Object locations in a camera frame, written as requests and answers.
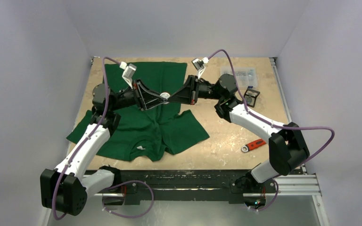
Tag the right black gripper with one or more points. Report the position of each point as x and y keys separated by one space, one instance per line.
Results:
x=193 y=90

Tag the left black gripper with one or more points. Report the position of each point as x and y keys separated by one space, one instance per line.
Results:
x=144 y=97

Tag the green t-shirt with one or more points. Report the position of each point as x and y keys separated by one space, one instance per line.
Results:
x=164 y=128

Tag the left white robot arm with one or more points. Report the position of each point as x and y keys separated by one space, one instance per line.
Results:
x=65 y=189

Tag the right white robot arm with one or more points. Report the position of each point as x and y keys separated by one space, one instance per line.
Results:
x=287 y=147

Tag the clear plastic parts box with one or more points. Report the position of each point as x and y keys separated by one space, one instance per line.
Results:
x=245 y=76

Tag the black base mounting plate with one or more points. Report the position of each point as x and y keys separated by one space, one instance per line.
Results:
x=231 y=186

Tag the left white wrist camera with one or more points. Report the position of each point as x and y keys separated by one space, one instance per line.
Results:
x=128 y=72

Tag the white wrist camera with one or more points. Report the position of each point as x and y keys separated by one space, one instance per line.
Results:
x=200 y=65
x=128 y=72

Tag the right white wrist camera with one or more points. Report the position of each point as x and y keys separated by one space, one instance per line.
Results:
x=200 y=65

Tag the red handled adjustable wrench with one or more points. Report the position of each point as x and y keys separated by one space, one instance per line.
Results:
x=253 y=145

